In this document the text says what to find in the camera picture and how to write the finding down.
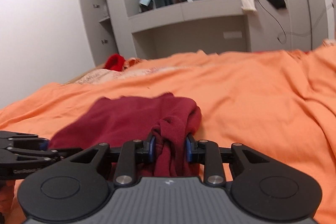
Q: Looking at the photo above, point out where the dark red long-sleeve sweater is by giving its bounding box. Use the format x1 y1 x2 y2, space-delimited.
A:
49 93 202 177

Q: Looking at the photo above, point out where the bright red cloth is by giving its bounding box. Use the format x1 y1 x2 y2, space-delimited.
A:
104 53 125 72

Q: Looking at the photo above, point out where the orange duvet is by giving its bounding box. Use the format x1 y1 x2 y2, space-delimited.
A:
1 46 335 223

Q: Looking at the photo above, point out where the open wardrobe door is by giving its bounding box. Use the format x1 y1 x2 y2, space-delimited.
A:
79 0 118 65

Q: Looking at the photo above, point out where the white wall socket plate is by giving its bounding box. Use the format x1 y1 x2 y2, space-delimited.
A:
223 31 243 39

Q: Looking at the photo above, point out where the black cable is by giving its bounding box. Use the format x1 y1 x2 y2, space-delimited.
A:
253 0 334 44

